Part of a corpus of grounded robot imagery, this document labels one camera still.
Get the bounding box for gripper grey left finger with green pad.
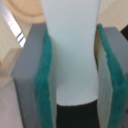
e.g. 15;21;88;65
12;24;56;128

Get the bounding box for gripper grey right finger with green pad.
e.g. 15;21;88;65
95;24;128;128

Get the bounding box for white fish toy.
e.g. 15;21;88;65
40;0;100;106

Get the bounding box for wooden round plate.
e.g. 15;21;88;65
9;0;45;23

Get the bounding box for fork with wooden handle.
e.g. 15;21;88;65
0;5;26;47

